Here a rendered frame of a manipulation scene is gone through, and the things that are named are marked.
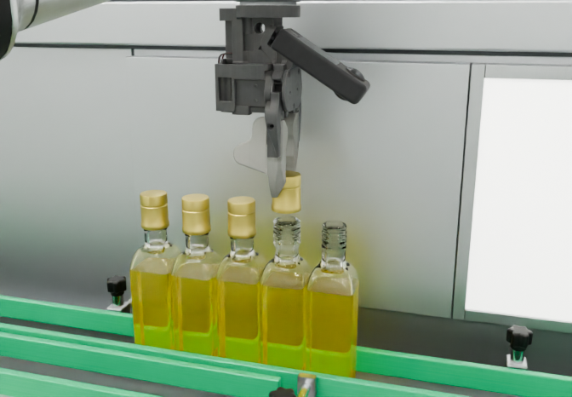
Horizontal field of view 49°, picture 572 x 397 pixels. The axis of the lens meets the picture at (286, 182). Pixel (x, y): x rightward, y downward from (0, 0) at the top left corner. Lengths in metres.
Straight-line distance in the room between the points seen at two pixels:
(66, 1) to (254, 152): 0.39
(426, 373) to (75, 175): 0.61
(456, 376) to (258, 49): 0.46
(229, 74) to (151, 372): 0.38
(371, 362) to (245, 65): 0.41
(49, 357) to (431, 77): 0.61
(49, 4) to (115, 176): 0.68
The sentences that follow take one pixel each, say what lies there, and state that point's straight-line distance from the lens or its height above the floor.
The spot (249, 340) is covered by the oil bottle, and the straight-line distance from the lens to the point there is 0.80.
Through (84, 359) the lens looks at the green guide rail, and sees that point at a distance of 0.88.
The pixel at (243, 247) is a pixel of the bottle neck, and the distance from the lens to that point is 0.77.
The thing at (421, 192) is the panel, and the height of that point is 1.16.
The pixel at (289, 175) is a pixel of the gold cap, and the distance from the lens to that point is 0.72.
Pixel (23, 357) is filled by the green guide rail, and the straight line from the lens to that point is 0.93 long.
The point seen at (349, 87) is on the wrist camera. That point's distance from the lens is 0.68.
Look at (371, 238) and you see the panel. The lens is 0.86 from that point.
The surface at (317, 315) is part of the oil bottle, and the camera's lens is 0.76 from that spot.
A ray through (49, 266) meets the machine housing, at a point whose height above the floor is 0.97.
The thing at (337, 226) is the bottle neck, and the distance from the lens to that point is 0.75.
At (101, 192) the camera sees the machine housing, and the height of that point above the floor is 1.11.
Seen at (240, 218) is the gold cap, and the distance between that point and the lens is 0.75.
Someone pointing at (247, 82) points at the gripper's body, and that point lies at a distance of 0.70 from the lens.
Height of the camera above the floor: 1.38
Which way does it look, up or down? 15 degrees down
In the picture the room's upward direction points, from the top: straight up
